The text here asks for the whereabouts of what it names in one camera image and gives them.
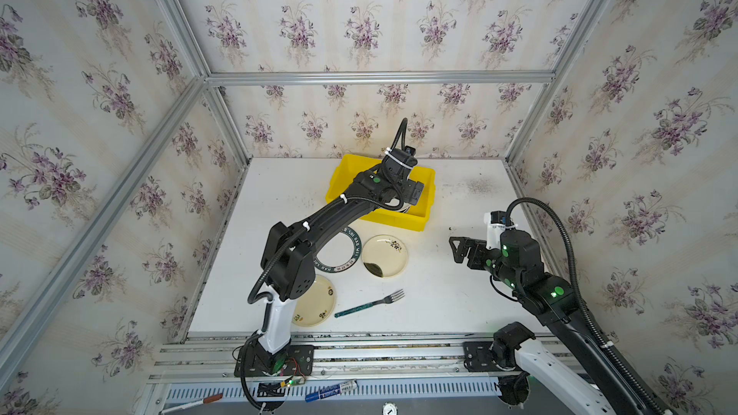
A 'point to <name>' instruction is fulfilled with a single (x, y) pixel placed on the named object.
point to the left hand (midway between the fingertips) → (404, 179)
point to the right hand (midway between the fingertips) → (461, 242)
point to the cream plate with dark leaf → (384, 256)
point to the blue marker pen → (332, 391)
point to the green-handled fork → (390, 298)
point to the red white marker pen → (199, 402)
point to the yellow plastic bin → (349, 167)
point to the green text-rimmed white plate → (338, 252)
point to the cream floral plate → (317, 306)
